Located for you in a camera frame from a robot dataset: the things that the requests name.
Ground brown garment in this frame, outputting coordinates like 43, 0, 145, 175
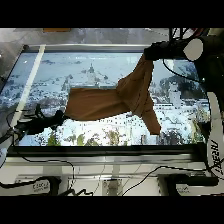
63, 53, 162, 136

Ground silver frame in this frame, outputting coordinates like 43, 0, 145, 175
0, 153, 224, 197

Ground black cable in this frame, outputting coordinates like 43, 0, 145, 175
162, 59, 204, 84
11, 146, 77, 197
121, 164, 211, 197

